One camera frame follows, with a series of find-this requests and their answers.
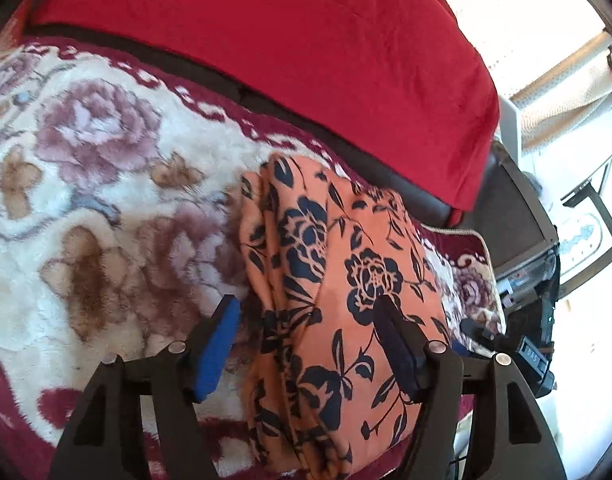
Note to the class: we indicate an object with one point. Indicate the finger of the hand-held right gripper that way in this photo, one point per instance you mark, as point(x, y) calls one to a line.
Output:
point(475, 331)

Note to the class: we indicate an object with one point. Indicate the red fleece cloth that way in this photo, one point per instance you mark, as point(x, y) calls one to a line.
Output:
point(286, 50)

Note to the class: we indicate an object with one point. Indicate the beige curtain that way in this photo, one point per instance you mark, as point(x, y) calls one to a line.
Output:
point(565, 95)

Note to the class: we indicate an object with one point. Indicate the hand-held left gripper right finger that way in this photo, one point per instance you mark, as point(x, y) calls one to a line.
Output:
point(399, 355)

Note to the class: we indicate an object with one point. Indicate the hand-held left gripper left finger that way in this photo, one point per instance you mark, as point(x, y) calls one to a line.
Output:
point(217, 350)

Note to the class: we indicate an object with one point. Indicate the orange floral garment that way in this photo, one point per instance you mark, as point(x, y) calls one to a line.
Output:
point(336, 270)

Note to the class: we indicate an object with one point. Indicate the floral plush blanket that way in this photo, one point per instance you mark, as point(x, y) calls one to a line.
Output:
point(86, 170)

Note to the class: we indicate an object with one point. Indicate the dark framed glass table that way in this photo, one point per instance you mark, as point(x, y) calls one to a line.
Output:
point(593, 230)

